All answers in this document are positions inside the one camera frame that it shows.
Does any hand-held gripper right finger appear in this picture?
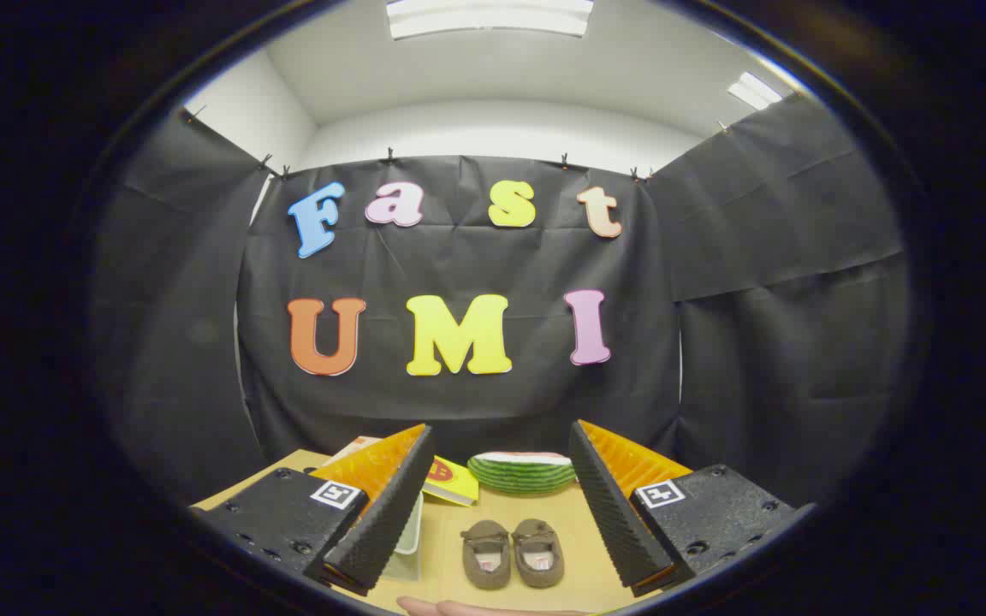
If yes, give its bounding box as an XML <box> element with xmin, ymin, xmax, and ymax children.
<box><xmin>568</xmin><ymin>419</ymin><xmax>819</xmax><ymax>598</ymax></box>

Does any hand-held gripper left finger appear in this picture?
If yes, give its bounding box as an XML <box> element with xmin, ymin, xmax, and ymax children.
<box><xmin>189</xmin><ymin>423</ymin><xmax>436</xmax><ymax>597</ymax></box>

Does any white fabric storage box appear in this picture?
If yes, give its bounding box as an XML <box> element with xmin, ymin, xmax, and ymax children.
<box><xmin>382</xmin><ymin>492</ymin><xmax>424</xmax><ymax>583</ymax></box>

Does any brown fuzzy shoe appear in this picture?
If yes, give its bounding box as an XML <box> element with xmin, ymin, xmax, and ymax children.
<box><xmin>512</xmin><ymin>518</ymin><xmax>565</xmax><ymax>589</ymax></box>
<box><xmin>460</xmin><ymin>519</ymin><xmax>513</xmax><ymax>590</ymax></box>

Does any yellow book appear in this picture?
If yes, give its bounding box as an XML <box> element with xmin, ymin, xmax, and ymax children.
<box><xmin>421</xmin><ymin>456</ymin><xmax>480</xmax><ymax>507</ymax></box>

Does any beige book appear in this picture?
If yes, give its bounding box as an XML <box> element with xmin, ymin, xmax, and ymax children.
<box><xmin>322</xmin><ymin>435</ymin><xmax>384</xmax><ymax>467</ymax></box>

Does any watermelon slice plush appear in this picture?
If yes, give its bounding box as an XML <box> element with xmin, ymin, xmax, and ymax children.
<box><xmin>466</xmin><ymin>451</ymin><xmax>578</xmax><ymax>495</ymax></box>

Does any row of black cloth clips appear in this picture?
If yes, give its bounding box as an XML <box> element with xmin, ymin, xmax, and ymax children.
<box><xmin>183</xmin><ymin>104</ymin><xmax>730</xmax><ymax>182</ymax></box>

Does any small ceiling light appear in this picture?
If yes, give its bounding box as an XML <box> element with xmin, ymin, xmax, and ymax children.
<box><xmin>726</xmin><ymin>72</ymin><xmax>783</xmax><ymax>111</ymax></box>

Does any long ceiling light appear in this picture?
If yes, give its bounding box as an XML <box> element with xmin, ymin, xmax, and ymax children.
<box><xmin>385</xmin><ymin>0</ymin><xmax>595</xmax><ymax>41</ymax></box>

